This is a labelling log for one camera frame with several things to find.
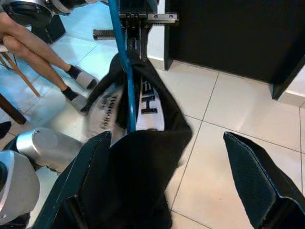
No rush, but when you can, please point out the person in black shirt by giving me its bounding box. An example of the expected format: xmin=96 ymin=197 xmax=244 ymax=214
xmin=0 ymin=16 xmax=100 ymax=112

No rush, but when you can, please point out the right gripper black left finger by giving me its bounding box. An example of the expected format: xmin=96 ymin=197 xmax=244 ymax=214
xmin=32 ymin=130 xmax=112 ymax=229

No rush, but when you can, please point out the brown wooden table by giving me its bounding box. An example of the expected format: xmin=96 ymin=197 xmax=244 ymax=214
xmin=0 ymin=92 xmax=27 ymax=125

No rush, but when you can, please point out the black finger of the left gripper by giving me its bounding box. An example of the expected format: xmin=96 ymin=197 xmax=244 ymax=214
xmin=137 ymin=23 xmax=148 ymax=64
xmin=126 ymin=23 xmax=138 ymax=60

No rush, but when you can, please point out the black garment with white print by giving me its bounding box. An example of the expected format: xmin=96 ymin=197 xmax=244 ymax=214
xmin=81 ymin=51 xmax=193 ymax=229

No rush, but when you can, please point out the silver robot leg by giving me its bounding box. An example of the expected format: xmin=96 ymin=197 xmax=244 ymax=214
xmin=15 ymin=127 xmax=83 ymax=173
xmin=0 ymin=150 xmax=41 ymax=221

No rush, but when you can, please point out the silver left robot leg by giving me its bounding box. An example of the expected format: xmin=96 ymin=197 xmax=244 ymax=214
xmin=15 ymin=127 xmax=83 ymax=173

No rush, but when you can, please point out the silver right robot leg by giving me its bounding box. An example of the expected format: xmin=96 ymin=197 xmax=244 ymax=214
xmin=0 ymin=150 xmax=41 ymax=221

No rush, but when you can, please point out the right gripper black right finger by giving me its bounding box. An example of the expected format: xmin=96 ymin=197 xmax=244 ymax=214
xmin=223 ymin=131 xmax=305 ymax=229

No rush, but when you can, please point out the black cabinet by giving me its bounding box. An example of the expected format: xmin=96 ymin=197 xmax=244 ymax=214
xmin=163 ymin=0 xmax=305 ymax=100

